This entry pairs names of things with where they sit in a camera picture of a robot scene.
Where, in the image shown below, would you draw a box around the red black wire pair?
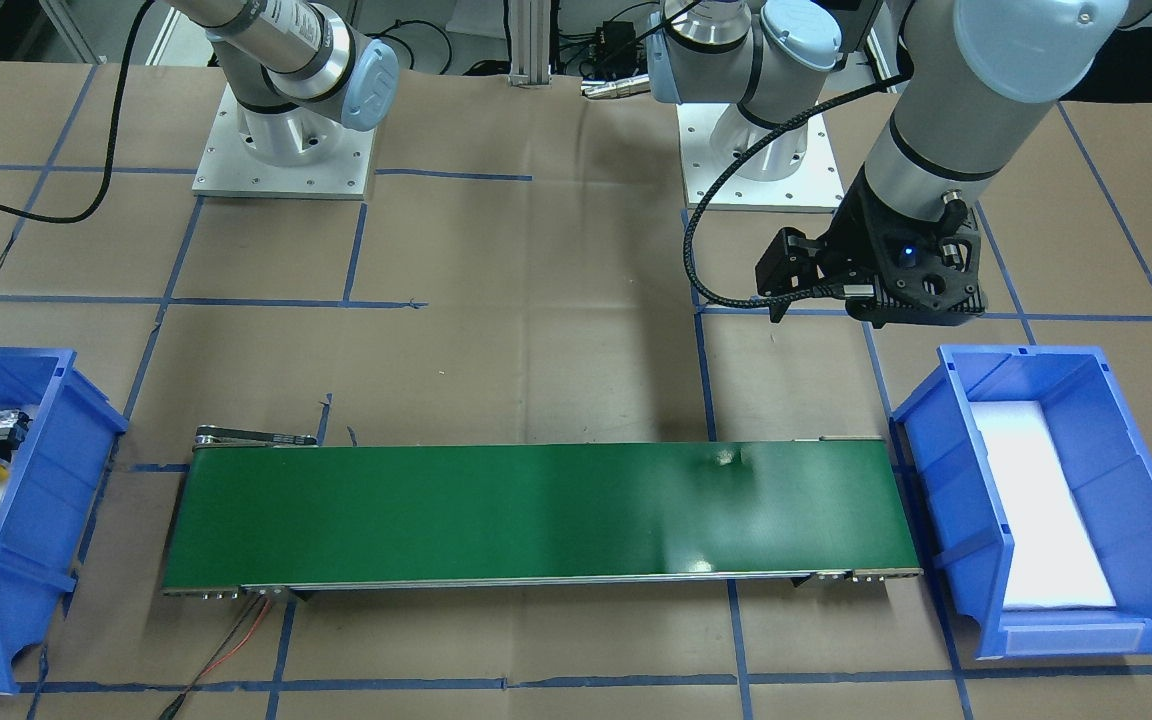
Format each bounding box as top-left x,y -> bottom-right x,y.
156,594 -> 276,720

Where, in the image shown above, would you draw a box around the blue plastic bin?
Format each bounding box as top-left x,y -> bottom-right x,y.
0,347 -> 128,694
893,344 -> 1152,660

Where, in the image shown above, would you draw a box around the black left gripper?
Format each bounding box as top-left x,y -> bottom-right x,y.
755,176 -> 984,327

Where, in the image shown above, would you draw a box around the green conveyor belt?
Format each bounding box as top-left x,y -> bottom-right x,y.
161,438 -> 922,597

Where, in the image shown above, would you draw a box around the black braided cable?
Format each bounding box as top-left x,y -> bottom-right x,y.
682,79 -> 902,306

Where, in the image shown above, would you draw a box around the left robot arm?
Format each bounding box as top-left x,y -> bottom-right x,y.
645,1 -> 1152,327

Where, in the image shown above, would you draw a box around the aluminium profile post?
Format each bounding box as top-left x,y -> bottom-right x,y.
505,0 -> 558,88

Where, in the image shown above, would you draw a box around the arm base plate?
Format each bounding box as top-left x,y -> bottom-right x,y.
192,88 -> 376,200
677,103 -> 846,213

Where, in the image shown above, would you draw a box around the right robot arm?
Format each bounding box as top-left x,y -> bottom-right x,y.
0,1 -> 399,569

